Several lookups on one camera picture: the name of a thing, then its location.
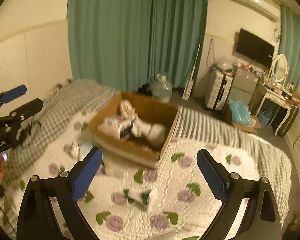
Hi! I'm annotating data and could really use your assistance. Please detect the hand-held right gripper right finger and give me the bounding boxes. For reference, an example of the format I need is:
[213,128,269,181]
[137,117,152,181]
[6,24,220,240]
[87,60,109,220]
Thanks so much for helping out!
[196,149,283,240]

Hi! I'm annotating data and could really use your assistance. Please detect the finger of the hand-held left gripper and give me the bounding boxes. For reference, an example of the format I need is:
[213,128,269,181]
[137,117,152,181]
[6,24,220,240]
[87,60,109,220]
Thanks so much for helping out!
[0,85,27,117]
[0,98,44,137]

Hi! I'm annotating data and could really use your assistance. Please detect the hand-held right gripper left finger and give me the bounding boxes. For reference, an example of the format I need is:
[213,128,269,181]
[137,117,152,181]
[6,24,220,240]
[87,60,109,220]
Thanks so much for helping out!
[16,146,103,240]

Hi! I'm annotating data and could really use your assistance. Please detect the small pale soft item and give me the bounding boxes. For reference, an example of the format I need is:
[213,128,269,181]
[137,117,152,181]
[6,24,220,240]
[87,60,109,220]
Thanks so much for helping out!
[69,141,81,158]

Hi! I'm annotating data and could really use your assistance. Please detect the brown cardboard box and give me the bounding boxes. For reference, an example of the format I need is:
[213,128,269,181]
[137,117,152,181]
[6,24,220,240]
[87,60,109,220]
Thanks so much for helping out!
[89,92,180,169]

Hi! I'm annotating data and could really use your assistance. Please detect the white printed soft pack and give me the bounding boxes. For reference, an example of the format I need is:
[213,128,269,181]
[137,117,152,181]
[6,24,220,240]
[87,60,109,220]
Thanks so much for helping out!
[97,116,135,140]

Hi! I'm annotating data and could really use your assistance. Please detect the white soft toy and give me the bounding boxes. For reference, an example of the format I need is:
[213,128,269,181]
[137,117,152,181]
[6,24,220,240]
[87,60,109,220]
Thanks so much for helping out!
[132,117,167,147]

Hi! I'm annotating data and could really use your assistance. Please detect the floral white quilt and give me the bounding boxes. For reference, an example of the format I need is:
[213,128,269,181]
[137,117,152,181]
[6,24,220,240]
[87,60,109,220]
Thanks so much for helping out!
[0,112,262,240]

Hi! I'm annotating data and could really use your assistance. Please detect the grey checkered blanket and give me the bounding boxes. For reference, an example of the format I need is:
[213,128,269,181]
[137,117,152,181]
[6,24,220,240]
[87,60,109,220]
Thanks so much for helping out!
[1,78,121,182]

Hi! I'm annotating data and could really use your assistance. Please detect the grey striped bed sheet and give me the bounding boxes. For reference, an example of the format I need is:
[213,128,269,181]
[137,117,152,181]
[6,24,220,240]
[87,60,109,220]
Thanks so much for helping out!
[174,106,241,148]

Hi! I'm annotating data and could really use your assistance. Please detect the cardboard box of blue items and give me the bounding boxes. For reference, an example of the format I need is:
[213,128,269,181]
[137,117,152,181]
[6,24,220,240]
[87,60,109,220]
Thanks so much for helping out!
[228,98,262,133]

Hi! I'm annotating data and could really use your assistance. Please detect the white plush doll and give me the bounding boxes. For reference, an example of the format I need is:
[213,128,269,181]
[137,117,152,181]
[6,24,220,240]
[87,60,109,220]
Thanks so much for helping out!
[119,99,138,120]

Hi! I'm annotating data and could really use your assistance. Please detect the blue plastic basket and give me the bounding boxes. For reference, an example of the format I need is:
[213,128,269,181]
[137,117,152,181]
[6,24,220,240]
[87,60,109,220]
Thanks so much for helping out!
[257,110,272,128]

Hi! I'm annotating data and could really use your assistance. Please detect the white suitcase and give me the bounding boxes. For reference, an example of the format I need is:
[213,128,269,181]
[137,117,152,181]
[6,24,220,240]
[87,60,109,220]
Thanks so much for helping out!
[204,67,234,112]

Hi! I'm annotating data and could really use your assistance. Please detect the dark suitcase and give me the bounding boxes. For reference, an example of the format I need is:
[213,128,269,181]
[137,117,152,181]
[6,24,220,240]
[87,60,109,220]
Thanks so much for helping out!
[277,104,300,138]

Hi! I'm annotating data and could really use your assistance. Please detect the white folded rack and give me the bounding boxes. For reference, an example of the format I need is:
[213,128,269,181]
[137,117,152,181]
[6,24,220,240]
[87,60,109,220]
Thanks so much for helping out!
[182,42,202,101]

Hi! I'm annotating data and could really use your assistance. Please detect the grey mini fridge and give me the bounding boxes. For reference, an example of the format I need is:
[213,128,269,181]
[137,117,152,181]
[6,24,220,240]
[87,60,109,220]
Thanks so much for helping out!
[231,66,260,101]

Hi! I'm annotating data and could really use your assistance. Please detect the white dressing table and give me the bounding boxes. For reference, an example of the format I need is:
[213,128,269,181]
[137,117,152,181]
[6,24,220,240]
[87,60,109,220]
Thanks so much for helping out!
[249,79,300,137]

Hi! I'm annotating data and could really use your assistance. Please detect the clear water jug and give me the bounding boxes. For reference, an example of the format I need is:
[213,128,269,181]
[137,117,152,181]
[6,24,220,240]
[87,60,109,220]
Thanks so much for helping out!
[150,73,173,104]

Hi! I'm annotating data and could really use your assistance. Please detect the black cloth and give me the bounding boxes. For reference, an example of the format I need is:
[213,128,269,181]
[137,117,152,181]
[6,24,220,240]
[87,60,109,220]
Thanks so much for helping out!
[137,83,153,96]

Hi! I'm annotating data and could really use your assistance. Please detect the white oval mirror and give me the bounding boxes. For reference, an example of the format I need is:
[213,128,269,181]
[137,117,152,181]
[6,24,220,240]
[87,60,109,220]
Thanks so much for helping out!
[268,54,289,84]

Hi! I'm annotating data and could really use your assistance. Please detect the wide green curtain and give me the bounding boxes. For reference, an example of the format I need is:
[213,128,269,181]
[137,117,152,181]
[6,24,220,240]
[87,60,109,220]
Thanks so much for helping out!
[67,0,208,93]

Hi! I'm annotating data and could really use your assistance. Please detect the narrow green curtain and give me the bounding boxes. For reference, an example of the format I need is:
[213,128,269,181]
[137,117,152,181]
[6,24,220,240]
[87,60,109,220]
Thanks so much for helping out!
[278,4,300,88]

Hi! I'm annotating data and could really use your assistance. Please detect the white air conditioner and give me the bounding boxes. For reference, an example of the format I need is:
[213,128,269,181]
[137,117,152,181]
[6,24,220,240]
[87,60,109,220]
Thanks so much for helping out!
[233,0,280,22]

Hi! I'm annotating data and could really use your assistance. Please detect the black wall television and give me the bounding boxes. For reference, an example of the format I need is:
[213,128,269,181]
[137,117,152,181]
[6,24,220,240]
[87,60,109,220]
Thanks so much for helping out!
[235,28,275,68]

